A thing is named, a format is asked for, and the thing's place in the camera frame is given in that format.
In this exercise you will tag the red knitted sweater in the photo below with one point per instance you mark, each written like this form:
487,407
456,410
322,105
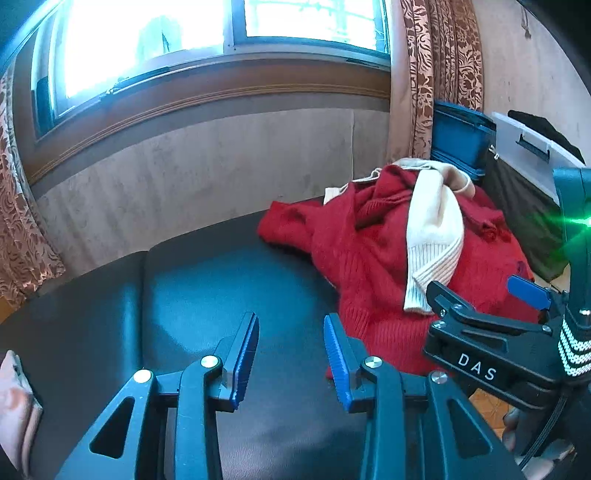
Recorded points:
369,258

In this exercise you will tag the folded pale pink cloth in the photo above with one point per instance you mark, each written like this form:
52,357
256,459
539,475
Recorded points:
16,406

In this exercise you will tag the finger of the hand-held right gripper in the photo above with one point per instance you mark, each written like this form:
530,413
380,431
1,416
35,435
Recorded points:
455,314
526,290

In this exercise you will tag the brown floral curtain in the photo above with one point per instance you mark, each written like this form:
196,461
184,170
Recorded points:
23,230
438,69

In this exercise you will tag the window with wooden frame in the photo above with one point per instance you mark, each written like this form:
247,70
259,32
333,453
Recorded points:
184,41

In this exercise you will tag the cream knitted sweater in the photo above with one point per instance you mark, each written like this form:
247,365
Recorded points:
434,230

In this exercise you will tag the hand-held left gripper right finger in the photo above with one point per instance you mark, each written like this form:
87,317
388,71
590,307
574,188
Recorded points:
337,362

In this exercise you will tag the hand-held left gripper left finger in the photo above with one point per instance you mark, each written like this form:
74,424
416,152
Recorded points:
244,360

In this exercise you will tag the storage box with white lid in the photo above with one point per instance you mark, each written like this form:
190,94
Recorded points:
521,203

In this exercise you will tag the blue storage bin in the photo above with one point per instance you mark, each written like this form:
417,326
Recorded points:
457,134

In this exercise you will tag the black padded bench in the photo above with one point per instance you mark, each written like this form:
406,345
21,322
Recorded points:
184,295

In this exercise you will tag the black cloth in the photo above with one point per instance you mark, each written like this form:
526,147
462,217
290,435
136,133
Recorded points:
545,129

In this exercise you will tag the person's right hand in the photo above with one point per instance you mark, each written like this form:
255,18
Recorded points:
511,429

